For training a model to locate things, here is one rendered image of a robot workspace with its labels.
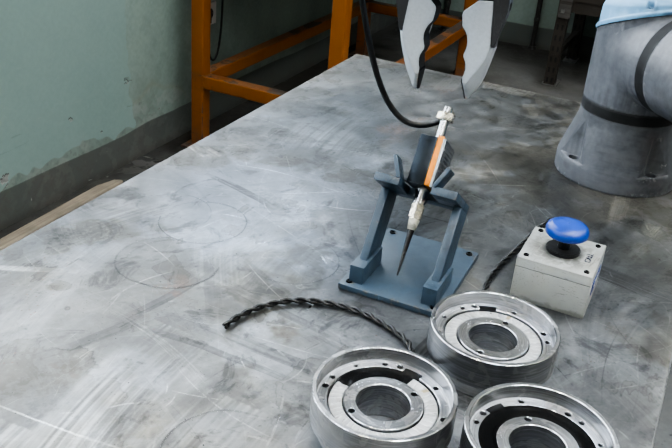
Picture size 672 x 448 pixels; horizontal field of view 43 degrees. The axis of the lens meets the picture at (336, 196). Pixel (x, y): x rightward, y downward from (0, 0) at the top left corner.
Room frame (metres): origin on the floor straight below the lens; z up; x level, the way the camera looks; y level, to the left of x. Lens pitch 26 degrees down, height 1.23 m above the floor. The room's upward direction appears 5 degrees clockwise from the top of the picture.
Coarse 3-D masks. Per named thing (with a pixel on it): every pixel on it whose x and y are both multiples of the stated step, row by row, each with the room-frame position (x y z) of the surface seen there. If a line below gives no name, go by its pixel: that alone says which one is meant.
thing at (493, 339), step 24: (432, 312) 0.59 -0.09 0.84; (456, 312) 0.61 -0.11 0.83; (504, 312) 0.61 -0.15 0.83; (528, 312) 0.61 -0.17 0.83; (432, 336) 0.56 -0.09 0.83; (480, 336) 0.60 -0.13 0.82; (504, 336) 0.59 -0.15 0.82; (552, 336) 0.58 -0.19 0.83; (432, 360) 0.58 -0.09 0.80; (456, 360) 0.54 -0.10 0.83; (480, 360) 0.53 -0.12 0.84; (504, 360) 0.55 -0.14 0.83; (552, 360) 0.55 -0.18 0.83; (456, 384) 0.54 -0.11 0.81; (480, 384) 0.53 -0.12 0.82
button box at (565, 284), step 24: (528, 240) 0.72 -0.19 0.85; (552, 240) 0.72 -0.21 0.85; (528, 264) 0.68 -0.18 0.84; (552, 264) 0.68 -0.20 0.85; (576, 264) 0.68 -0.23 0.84; (600, 264) 0.70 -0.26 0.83; (528, 288) 0.68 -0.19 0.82; (552, 288) 0.67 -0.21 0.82; (576, 288) 0.66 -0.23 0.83; (576, 312) 0.66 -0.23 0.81
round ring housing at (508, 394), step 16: (512, 384) 0.50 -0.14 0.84; (528, 384) 0.50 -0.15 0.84; (480, 400) 0.48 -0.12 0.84; (496, 400) 0.50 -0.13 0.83; (512, 400) 0.50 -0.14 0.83; (528, 400) 0.50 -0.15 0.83; (544, 400) 0.50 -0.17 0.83; (560, 400) 0.50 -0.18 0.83; (576, 400) 0.49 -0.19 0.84; (464, 416) 0.46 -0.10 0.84; (480, 416) 0.48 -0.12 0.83; (576, 416) 0.49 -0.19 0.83; (592, 416) 0.48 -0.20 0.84; (464, 432) 0.45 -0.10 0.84; (512, 432) 0.47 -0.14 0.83; (528, 432) 0.47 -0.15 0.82; (544, 432) 0.47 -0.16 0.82; (560, 432) 0.47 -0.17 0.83; (592, 432) 0.47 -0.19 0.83; (608, 432) 0.46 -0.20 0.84
